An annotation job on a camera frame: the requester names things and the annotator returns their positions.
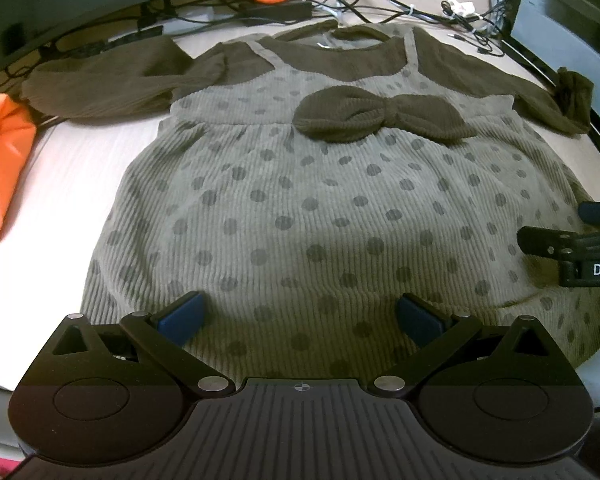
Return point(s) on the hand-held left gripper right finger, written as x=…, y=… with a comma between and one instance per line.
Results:
x=416, y=321

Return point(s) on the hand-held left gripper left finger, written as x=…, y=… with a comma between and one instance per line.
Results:
x=180, y=321

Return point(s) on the brown polka dot dress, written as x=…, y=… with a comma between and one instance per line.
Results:
x=300, y=200

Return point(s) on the black framed monitor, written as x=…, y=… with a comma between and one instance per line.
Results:
x=570, y=25

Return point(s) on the orange cloth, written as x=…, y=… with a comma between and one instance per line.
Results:
x=2, y=160

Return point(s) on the crumpled white paper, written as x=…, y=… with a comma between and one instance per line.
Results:
x=461, y=7

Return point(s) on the black power adapter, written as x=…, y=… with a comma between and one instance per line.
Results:
x=280, y=9

